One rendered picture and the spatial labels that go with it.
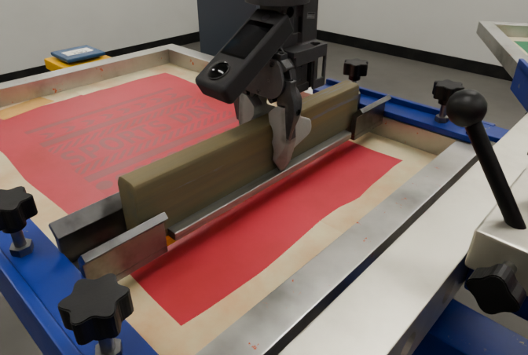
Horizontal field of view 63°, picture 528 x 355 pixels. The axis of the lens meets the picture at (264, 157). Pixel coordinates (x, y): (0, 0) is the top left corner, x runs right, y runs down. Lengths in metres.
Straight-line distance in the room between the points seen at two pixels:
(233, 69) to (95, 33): 4.12
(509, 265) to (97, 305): 0.28
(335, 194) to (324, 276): 0.19
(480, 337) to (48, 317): 0.39
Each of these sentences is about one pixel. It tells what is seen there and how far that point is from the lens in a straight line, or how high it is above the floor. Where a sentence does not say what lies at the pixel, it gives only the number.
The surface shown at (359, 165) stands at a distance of 0.65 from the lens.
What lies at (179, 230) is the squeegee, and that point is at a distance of 0.45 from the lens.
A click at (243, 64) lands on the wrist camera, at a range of 0.44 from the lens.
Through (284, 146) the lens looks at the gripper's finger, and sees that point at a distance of 0.51.
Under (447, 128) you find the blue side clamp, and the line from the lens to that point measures 0.69.
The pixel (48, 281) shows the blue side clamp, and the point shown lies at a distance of 0.43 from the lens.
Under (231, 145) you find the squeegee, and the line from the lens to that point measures 0.47.
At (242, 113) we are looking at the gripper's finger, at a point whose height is 1.06.
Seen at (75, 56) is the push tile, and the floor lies 0.97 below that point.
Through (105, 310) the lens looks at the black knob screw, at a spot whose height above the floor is 1.06.
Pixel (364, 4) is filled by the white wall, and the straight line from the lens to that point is 4.90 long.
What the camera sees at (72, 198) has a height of 0.95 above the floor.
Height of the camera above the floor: 1.28
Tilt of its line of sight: 29 degrees down
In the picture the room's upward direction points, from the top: straight up
